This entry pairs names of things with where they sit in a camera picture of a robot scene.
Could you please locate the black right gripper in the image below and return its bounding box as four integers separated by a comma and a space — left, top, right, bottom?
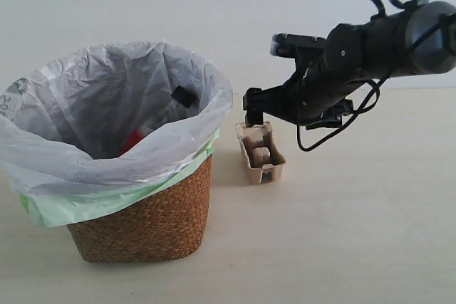
242, 24, 378, 127

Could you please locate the brown paper pulp tray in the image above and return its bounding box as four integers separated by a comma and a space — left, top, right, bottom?
235, 121, 286, 185

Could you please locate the red label plastic bottle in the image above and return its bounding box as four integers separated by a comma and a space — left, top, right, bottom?
119, 85, 199, 155

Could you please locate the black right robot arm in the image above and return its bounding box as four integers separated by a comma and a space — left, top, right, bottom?
243, 0, 455, 130

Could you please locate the woven wicker waste basket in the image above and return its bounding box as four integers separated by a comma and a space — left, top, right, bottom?
67, 158, 212, 263

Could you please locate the white plastic bin liner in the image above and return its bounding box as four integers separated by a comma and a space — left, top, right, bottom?
1, 41, 233, 197

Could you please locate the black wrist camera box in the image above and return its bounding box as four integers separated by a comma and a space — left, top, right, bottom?
270, 33, 326, 60

